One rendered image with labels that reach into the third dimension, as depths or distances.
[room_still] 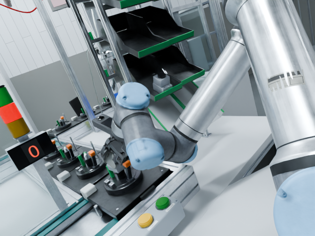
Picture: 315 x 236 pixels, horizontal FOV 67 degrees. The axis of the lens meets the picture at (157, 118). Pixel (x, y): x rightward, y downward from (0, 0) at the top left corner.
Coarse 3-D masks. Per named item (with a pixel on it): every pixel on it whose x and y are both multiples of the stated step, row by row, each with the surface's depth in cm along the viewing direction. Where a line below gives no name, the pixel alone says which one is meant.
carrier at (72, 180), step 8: (96, 152) 107; (80, 160) 104; (88, 160) 101; (96, 160) 106; (80, 168) 104; (88, 168) 101; (96, 168) 98; (104, 168) 100; (64, 176) 103; (72, 176) 103; (80, 176) 97; (88, 176) 97; (96, 176) 96; (104, 176) 94; (64, 184) 101; (72, 184) 96; (80, 184) 94; (80, 192) 88
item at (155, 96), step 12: (132, 60) 103; (144, 60) 102; (156, 60) 95; (120, 72) 96; (132, 72) 102; (144, 72) 101; (156, 72) 99; (144, 84) 93; (180, 84) 88; (156, 96) 83
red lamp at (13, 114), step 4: (8, 104) 69; (12, 104) 70; (0, 108) 68; (4, 108) 68; (8, 108) 69; (12, 108) 69; (16, 108) 71; (0, 112) 68; (4, 112) 68; (8, 112) 69; (12, 112) 69; (16, 112) 70; (0, 116) 69; (4, 116) 69; (8, 116) 69; (12, 116) 69; (16, 116) 70; (20, 116) 71; (4, 120) 69; (8, 120) 69; (12, 120) 69
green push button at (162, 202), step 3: (159, 198) 68; (162, 198) 68; (165, 198) 67; (156, 201) 68; (159, 201) 67; (162, 201) 67; (165, 201) 66; (168, 201) 66; (156, 204) 67; (159, 204) 66; (162, 204) 66; (165, 204) 65; (168, 204) 66; (159, 207) 65; (162, 207) 65
